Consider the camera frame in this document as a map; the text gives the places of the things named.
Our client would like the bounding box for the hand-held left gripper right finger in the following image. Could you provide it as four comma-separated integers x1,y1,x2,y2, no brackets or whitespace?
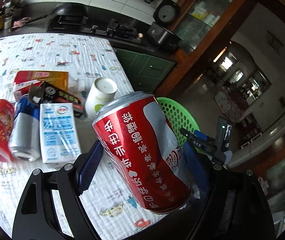
180,141,276,240

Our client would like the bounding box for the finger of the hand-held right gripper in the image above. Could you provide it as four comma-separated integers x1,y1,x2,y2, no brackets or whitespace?
194,129,217,148
179,127,209,153

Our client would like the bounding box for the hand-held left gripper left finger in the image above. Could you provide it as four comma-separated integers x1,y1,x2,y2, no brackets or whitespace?
12,140,105,240

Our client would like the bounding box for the green plastic basket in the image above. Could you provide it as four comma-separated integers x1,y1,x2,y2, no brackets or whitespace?
156,97,201,144

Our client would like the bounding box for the white milk carton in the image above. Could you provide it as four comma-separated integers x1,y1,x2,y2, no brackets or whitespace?
39,102,81,165

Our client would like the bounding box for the red cola can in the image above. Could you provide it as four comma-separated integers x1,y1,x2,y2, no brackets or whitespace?
92,91,193,215

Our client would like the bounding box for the white paper cup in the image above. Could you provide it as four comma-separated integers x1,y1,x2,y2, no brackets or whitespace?
85,77,118,120

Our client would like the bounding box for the blue silver can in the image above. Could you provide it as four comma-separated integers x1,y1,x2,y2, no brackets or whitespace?
8,94,41,162

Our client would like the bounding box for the black snack packet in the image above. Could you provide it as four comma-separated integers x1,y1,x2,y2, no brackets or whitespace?
29,80,88,119

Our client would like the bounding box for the clear plastic wrapper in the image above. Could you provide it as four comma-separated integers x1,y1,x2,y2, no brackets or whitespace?
67,77,88,102

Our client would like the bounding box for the orange red packet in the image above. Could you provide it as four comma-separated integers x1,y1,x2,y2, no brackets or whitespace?
14,70,69,100

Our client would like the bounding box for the colourful play fence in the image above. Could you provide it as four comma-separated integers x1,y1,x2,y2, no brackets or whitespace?
214,86,251,120

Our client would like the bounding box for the green kitchen cabinet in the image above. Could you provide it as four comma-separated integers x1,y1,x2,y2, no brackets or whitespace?
112,44,176,94

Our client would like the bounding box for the wooden glass cabinet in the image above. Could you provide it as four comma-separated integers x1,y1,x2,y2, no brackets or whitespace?
155,0,255,98

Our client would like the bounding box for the black rice cooker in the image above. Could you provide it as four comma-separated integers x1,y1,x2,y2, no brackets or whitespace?
146,0,183,53

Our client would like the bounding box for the printed white blanket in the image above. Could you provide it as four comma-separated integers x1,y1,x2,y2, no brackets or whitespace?
0,34,195,240

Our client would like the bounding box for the black gas stove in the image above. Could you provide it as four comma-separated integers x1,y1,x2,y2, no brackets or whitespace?
47,15,148,46

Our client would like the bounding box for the black wok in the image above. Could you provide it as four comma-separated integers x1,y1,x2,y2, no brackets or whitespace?
27,2,89,26

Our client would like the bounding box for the pink cloth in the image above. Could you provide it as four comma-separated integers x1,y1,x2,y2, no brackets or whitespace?
12,17,31,29

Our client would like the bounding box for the utensil holder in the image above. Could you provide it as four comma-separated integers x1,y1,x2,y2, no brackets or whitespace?
9,0,28,14

